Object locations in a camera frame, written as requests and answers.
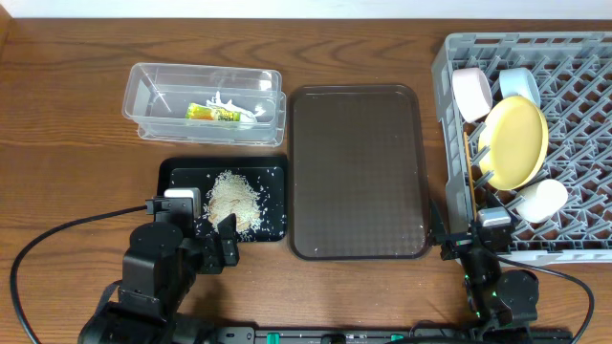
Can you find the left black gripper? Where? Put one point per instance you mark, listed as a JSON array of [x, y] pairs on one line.
[[210, 255]]

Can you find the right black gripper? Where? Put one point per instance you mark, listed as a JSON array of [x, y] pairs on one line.
[[459, 246]]

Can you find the rice food waste pile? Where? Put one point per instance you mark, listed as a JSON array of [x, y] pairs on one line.
[[256, 195]]

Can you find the white green cup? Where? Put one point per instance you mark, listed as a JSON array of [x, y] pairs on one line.
[[541, 200]]

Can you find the white plastic bag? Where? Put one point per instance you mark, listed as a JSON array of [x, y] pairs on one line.
[[247, 116]]

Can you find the yellow green snack wrapper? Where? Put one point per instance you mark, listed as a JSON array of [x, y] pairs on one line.
[[211, 112]]

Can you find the yellow round plate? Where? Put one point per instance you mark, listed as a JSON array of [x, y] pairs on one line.
[[513, 144]]

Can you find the pink shallow bowl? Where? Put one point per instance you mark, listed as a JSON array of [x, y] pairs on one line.
[[472, 93]]

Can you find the light blue bowl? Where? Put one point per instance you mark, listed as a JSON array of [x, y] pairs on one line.
[[519, 82]]

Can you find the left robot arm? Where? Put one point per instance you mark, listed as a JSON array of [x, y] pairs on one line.
[[158, 270]]

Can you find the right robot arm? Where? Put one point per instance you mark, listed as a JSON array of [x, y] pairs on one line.
[[504, 301]]

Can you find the black waste tray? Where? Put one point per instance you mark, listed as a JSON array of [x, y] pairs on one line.
[[173, 171]]

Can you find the clear plastic waste bin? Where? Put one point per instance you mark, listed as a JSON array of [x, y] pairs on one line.
[[158, 94]]

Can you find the grey dishwasher rack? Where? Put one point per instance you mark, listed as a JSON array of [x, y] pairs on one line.
[[572, 71]]

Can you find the brown serving tray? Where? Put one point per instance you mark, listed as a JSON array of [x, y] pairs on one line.
[[359, 180]]

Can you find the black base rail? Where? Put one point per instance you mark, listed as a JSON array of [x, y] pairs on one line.
[[422, 332]]

